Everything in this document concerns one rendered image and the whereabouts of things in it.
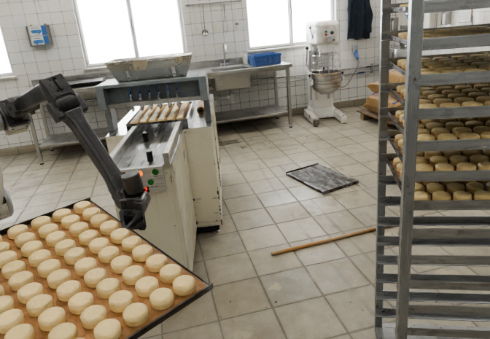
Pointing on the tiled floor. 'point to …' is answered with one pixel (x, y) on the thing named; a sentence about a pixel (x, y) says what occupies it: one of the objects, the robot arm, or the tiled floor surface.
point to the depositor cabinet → (213, 219)
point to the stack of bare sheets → (321, 178)
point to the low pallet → (372, 116)
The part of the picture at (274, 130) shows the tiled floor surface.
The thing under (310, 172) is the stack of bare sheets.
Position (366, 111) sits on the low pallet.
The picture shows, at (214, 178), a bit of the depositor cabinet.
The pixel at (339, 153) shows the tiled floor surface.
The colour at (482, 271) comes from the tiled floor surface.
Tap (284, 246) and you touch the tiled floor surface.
